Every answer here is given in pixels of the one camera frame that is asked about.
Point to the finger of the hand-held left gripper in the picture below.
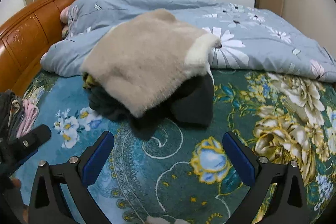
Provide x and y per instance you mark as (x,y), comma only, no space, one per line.
(34,137)

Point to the person's left hand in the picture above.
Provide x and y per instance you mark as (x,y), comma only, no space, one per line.
(25,214)

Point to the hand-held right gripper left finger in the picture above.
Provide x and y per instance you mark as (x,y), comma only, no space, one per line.
(98,158)

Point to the beige fluffy sweater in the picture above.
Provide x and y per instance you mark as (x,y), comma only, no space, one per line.
(147,64)

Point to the wooden headboard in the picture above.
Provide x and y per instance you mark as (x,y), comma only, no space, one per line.
(26,40)

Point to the pink cloth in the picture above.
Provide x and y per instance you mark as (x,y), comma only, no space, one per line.
(29,116)

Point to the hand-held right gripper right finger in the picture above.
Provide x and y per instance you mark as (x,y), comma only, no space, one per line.
(239,158)

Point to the dark grey cloth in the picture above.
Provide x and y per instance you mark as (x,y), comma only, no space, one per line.
(9,108)

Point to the teal floral bed blanket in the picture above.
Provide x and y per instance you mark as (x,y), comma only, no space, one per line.
(162,161)

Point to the dark grey garment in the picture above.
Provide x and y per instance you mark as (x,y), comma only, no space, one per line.
(194,106)

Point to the olive knit sweater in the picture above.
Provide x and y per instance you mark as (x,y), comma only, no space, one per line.
(88,81)

